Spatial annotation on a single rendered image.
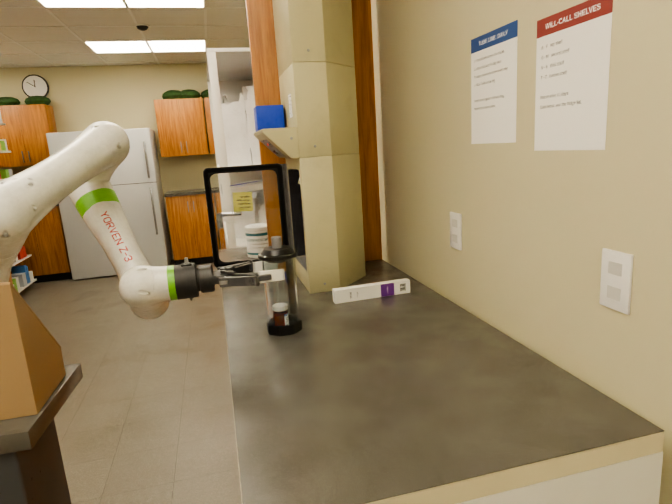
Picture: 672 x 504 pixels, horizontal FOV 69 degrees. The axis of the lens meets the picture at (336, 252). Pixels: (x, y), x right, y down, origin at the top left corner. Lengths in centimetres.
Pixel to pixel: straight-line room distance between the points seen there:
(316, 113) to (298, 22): 28
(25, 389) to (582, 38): 130
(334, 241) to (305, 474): 101
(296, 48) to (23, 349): 113
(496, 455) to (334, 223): 103
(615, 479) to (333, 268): 107
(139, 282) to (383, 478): 78
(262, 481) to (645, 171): 82
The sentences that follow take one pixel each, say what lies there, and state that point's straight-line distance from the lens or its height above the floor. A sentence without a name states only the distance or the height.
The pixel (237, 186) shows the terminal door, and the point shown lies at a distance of 196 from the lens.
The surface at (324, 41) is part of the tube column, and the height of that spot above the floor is 177.
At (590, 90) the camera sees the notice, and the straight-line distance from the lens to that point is 110.
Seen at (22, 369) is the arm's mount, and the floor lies 104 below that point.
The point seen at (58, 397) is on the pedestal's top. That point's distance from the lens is 131.
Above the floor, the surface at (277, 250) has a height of 118.
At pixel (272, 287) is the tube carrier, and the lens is 134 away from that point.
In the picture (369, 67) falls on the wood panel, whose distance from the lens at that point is 213.
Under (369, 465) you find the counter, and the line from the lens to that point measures 85.
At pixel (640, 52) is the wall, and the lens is 102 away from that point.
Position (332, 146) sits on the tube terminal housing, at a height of 144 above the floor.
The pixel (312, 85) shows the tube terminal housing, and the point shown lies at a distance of 168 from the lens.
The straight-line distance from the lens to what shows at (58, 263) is 703.
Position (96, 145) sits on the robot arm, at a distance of 146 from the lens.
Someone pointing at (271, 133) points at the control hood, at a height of 149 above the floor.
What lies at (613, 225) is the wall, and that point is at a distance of 106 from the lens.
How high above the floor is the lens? 144
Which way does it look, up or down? 12 degrees down
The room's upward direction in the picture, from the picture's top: 4 degrees counter-clockwise
